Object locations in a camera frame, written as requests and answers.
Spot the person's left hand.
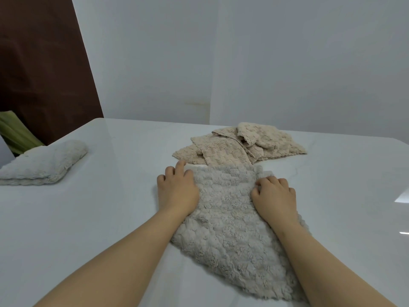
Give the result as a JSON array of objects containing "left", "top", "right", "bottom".
[{"left": 156, "top": 160, "right": 200, "bottom": 218}]

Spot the person's right hand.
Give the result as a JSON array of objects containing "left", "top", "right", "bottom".
[{"left": 250, "top": 176, "right": 300, "bottom": 227}]

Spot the grey fluffy towel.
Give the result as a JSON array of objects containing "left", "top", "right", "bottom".
[
  {"left": 0, "top": 139, "right": 89, "bottom": 186},
  {"left": 169, "top": 164, "right": 311, "bottom": 301}
]

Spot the person's left forearm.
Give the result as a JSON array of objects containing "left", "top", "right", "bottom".
[{"left": 33, "top": 209, "right": 189, "bottom": 307}]

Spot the person's right forearm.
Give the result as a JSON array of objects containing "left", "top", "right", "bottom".
[{"left": 271, "top": 217, "right": 397, "bottom": 307}]

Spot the white marble table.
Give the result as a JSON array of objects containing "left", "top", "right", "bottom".
[{"left": 0, "top": 117, "right": 409, "bottom": 307}]

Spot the green folded umbrella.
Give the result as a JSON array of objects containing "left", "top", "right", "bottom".
[{"left": 0, "top": 110, "right": 45, "bottom": 156}]

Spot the white cabinet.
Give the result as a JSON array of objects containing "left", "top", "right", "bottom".
[{"left": 0, "top": 134, "right": 16, "bottom": 170}]

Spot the dark brown wooden door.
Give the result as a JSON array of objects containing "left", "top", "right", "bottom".
[{"left": 0, "top": 0, "right": 104, "bottom": 146}]

